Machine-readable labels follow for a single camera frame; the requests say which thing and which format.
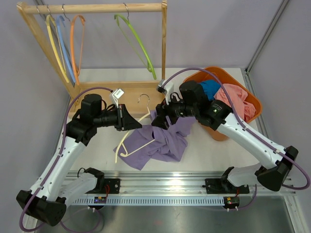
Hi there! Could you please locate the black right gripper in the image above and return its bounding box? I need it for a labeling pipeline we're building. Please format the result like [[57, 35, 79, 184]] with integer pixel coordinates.
[[152, 91, 198, 130]]

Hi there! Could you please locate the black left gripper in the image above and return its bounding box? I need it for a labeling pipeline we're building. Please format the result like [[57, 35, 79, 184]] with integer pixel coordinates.
[[93, 104, 142, 131]]

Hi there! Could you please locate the purple t shirt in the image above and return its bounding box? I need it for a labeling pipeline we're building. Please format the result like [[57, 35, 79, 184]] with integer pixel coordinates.
[[118, 117, 196, 170]]

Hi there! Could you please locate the cream hanger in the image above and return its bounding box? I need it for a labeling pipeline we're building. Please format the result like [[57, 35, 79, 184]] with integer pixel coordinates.
[[115, 94, 155, 163]]

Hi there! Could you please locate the blue t shirt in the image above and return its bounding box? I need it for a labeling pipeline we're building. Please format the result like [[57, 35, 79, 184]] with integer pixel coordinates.
[[199, 80, 221, 101]]

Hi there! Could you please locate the yellow hanger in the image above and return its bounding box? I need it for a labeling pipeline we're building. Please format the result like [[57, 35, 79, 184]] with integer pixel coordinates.
[[45, 14, 69, 83]]

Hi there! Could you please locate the pink t shirt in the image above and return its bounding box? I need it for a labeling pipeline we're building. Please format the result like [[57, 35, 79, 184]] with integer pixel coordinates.
[[223, 83, 256, 122]]

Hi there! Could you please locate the green hanger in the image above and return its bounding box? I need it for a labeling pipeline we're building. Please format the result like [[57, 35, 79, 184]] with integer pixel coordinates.
[[114, 2, 157, 80]]

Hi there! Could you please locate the orange tan hanger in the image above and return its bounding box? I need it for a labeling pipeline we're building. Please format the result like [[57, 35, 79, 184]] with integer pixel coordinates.
[[61, 3, 87, 86]]

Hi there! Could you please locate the light blue hanger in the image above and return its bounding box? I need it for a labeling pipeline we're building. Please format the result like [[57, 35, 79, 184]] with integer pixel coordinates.
[[47, 6, 76, 84]]

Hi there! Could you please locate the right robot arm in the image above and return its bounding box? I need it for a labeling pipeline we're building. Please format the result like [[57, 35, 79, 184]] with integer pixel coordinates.
[[152, 81, 298, 193]]

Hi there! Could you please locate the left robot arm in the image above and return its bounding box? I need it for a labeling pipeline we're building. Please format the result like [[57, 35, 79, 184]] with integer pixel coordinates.
[[16, 94, 142, 232]]

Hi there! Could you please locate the wooden clothes rack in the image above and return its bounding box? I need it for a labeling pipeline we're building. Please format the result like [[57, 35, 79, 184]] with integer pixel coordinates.
[[17, 2, 164, 118]]

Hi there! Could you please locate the orange plastic basket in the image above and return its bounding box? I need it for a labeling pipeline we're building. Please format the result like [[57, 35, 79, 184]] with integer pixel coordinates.
[[182, 67, 263, 142]]

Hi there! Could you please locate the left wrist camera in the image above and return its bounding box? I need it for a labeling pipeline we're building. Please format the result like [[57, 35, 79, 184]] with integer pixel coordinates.
[[109, 88, 124, 108]]

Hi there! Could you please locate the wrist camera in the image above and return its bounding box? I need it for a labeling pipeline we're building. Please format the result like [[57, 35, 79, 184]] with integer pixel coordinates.
[[109, 88, 124, 108], [156, 80, 174, 104]]

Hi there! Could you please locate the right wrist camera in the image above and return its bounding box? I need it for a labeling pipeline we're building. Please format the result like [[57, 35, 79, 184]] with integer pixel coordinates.
[[156, 80, 174, 104]]

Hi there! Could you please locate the aluminium frame rail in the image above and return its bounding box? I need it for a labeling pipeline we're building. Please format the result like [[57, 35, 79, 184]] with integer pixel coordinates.
[[23, 169, 304, 233]]

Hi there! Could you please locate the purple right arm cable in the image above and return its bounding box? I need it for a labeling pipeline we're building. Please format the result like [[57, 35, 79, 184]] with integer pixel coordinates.
[[162, 67, 311, 212]]

